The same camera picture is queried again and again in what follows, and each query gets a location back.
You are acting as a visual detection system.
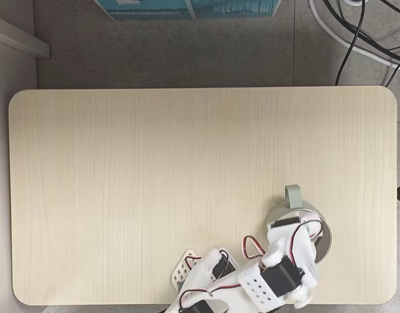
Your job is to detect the blue printed box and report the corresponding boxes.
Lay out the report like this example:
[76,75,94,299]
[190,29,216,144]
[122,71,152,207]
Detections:
[93,0,283,22]

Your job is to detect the white shelf ledge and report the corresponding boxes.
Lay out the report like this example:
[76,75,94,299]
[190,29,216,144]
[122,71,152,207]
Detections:
[0,14,51,60]

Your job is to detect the red black white servo wire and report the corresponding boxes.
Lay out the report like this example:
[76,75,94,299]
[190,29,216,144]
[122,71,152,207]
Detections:
[184,249,231,272]
[289,220,323,272]

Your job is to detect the steel mug green handle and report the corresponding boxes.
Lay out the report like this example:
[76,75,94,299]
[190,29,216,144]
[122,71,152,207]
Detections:
[264,184,333,263]

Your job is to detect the black cable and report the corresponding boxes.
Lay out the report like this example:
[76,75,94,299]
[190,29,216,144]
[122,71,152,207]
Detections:
[335,0,365,86]
[322,0,400,62]

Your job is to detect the thick white cable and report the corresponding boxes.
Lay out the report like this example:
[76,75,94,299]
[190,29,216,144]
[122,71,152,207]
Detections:
[307,0,400,72]

